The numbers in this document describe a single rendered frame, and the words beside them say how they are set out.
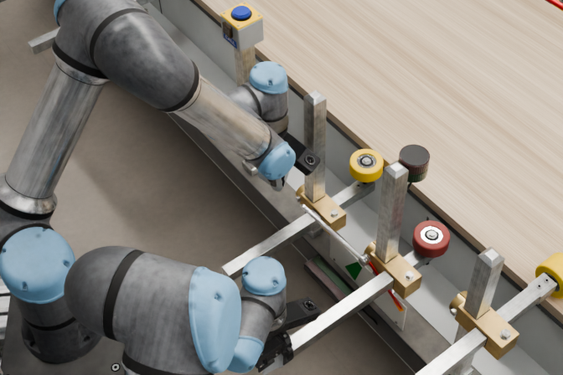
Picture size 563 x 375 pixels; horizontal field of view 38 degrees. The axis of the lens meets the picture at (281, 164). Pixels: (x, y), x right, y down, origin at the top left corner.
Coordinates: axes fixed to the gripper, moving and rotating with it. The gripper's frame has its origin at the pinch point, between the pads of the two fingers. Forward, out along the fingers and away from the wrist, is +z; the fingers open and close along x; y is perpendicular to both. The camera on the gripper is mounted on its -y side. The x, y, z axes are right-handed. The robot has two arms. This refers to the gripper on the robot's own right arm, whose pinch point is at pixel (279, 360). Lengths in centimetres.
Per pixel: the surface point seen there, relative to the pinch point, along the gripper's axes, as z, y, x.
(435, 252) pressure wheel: -6.8, -40.1, 3.5
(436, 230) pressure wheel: -7.7, -43.9, 0.0
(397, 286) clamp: -2.0, -30.2, 2.9
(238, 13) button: -40, -32, -54
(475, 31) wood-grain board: -7, -100, -42
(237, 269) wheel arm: 0.1, -6.3, -23.7
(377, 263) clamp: -3.3, -30.2, -3.8
